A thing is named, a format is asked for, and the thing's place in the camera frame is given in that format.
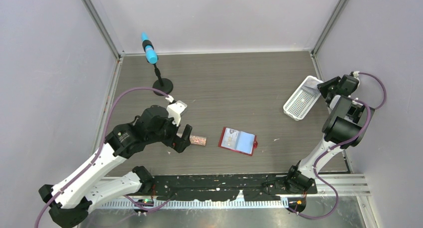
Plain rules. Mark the white perforated plastic basket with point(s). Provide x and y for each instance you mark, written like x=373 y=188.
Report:
x=300 y=102

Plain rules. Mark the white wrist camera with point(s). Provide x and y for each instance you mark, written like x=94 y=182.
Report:
x=356 y=74
x=175 y=109

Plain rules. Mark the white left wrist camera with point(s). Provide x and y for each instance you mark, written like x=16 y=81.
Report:
x=175 y=109

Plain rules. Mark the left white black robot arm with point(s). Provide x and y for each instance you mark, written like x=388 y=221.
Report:
x=73 y=199

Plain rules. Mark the blue microphone on black stand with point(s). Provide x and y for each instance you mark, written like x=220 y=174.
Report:
x=163 y=86

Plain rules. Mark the white slotted cable duct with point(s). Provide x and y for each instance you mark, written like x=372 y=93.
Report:
x=238 y=203

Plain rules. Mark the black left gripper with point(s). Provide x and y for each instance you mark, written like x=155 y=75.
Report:
x=179 y=144

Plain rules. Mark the white credit card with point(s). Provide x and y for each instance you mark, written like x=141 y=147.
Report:
x=312 y=83
x=229 y=138

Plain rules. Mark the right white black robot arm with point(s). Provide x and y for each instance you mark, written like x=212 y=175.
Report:
x=345 y=127

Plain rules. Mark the aluminium frame rail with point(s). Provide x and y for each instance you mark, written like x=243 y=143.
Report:
x=343 y=184

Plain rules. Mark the red leather card holder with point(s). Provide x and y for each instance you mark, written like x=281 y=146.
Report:
x=246 y=143

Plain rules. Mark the glittery sequin tube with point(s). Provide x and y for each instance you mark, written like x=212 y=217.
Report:
x=198 y=140

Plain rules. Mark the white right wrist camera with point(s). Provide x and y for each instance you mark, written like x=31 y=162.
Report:
x=356 y=74

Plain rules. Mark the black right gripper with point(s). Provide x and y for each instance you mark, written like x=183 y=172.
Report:
x=323 y=87

